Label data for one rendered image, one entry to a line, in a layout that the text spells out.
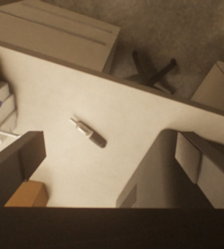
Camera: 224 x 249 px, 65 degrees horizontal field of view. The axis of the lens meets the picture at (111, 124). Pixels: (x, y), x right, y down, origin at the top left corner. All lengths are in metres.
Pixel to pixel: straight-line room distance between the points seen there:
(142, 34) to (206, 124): 0.92
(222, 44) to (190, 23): 0.25
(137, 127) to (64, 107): 0.21
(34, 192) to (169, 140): 0.61
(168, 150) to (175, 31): 0.99
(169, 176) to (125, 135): 0.19
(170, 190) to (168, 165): 0.06
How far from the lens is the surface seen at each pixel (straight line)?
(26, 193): 0.87
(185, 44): 1.36
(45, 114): 0.55
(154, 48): 1.34
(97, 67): 0.59
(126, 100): 0.45
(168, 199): 0.38
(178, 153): 0.17
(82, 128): 0.51
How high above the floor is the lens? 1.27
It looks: 48 degrees down
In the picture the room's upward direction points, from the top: 168 degrees counter-clockwise
